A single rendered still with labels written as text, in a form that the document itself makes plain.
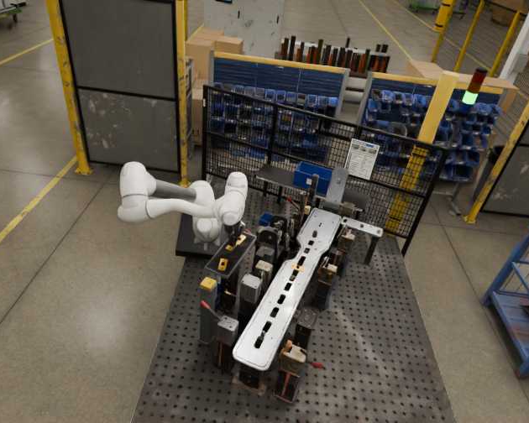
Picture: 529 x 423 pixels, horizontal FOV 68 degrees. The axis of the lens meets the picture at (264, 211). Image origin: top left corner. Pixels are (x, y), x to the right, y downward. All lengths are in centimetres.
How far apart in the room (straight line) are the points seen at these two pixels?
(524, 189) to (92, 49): 491
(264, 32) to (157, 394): 774
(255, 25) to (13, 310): 703
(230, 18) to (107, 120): 486
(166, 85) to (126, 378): 278
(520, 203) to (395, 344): 330
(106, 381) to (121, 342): 31
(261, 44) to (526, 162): 579
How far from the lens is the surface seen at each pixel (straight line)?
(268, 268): 221
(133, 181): 212
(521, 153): 507
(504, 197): 534
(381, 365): 246
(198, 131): 543
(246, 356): 194
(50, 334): 344
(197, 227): 250
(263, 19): 889
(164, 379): 224
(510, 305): 415
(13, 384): 328
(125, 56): 437
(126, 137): 473
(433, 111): 287
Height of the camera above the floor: 262
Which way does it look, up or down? 36 degrees down
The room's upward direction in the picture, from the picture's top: 8 degrees clockwise
